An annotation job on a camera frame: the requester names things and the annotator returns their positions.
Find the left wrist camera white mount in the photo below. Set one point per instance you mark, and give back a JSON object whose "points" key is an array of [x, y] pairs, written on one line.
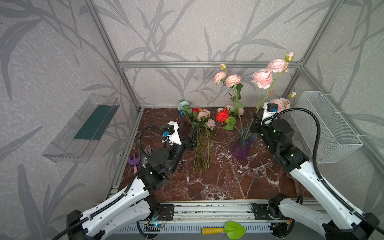
{"points": [[170, 134]]}

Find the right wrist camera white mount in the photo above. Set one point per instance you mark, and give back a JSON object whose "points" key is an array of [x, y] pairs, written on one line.
{"points": [[270, 113]]}

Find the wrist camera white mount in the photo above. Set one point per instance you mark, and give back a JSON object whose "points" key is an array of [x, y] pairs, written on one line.
{"points": [[270, 113], [170, 134]]}

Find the clear plastic wall tray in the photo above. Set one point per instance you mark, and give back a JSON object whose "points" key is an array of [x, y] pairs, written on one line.
{"points": [[78, 139]]}

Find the red rose stem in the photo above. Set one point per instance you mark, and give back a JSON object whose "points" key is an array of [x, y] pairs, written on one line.
{"points": [[224, 117]]}

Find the small green circuit board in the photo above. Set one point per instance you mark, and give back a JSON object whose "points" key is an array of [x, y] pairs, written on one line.
{"points": [[154, 227]]}

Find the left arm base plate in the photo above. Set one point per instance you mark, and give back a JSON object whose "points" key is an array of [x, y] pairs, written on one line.
{"points": [[164, 213]]}

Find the white blue flower stem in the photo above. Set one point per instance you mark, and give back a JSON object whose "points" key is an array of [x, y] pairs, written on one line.
{"points": [[185, 109]]}

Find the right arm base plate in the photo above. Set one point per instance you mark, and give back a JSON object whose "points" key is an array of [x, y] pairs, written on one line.
{"points": [[268, 212]]}

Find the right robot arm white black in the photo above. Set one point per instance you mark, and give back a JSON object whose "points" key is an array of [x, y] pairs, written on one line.
{"points": [[341, 220]]}

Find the white wire mesh basket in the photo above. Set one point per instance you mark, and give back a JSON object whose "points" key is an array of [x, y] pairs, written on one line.
{"points": [[337, 139]]}

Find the green toy shovel yellow handle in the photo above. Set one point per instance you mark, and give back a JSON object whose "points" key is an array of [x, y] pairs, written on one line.
{"points": [[233, 230]]}

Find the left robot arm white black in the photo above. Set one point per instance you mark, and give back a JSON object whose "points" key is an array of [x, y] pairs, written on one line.
{"points": [[136, 201]]}

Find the purple toy rake pink handle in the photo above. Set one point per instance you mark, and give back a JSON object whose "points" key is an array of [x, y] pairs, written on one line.
{"points": [[134, 161]]}

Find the purple ribbed glass vase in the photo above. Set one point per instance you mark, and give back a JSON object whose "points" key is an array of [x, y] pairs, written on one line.
{"points": [[241, 149]]}

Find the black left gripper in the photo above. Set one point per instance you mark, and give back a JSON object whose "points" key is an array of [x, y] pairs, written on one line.
{"points": [[188, 141]]}

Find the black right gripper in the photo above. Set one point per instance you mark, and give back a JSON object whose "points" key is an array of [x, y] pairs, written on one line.
{"points": [[258, 124]]}

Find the pink rose stem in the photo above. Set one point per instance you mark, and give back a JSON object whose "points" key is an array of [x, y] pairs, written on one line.
{"points": [[282, 103], [208, 129], [234, 84], [265, 79]]}

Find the aluminium front rail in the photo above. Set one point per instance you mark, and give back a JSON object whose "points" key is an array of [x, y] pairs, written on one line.
{"points": [[191, 217]]}

